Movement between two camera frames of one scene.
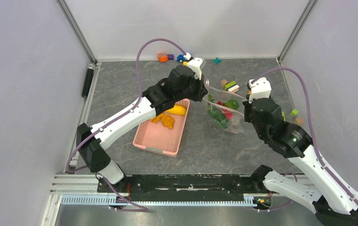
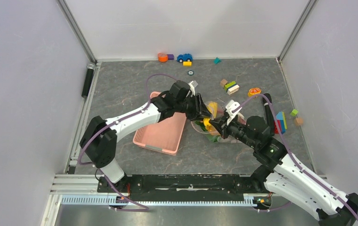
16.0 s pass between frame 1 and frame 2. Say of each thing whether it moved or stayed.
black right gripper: moved
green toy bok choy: moved
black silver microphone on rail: stayed
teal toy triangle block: stayed
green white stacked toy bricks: stayed
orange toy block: stayed
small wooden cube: stayed
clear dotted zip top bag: moved
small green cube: stayed
